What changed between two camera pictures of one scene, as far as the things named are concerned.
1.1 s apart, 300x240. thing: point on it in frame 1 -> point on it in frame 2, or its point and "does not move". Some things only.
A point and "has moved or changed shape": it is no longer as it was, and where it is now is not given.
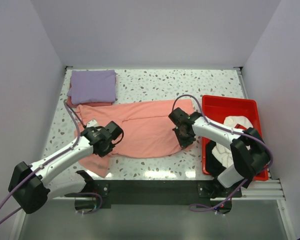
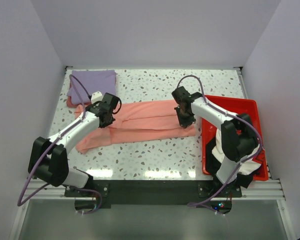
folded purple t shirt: [95, 86] does not move
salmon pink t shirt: [147, 126] has moved or changed shape
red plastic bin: [215, 110] does not move
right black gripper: [183, 143] -> [185, 123]
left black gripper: [102, 153] -> [104, 125]
